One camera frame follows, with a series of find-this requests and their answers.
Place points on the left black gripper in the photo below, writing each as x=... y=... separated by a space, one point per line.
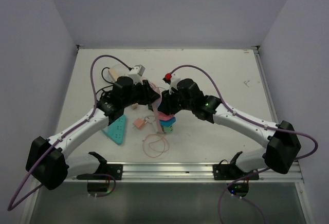
x=149 y=95

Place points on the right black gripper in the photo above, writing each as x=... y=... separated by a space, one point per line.
x=166 y=106

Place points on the pink plug adapter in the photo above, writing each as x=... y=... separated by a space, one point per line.
x=164 y=117

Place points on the teal plug adapter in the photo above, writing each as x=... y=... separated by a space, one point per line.
x=168 y=123

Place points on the white plug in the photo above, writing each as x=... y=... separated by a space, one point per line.
x=150 y=119

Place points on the mint green plug adapter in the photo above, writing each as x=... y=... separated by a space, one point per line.
x=167 y=129

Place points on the pink plug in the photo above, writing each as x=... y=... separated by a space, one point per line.
x=139 y=123

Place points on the teal triangular socket adapter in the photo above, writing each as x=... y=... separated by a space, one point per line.
x=116 y=130

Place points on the beige power strip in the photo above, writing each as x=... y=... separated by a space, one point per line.
x=113 y=74

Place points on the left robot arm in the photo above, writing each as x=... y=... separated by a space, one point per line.
x=48 y=160

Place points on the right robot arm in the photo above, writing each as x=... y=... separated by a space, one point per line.
x=279 y=144

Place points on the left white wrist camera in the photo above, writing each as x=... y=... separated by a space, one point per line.
x=136 y=73

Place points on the aluminium front rail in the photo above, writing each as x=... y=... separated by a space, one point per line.
x=191 y=172

